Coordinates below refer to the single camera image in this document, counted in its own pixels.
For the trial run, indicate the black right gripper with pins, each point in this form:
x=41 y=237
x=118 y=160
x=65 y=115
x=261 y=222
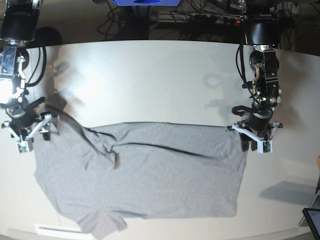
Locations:
x=23 y=113

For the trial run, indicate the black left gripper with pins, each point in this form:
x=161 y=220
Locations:
x=258 y=120

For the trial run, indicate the grey T-shirt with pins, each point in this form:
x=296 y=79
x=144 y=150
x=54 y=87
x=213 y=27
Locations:
x=97 y=177

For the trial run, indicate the black tablet screen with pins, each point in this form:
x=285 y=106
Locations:
x=312 y=217

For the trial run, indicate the white paper strip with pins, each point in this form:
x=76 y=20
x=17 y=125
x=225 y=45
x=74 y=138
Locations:
x=43 y=229

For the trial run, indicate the black power strip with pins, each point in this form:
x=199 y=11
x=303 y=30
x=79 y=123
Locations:
x=215 y=19

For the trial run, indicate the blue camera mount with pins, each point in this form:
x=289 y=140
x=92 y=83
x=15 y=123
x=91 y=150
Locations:
x=126 y=3

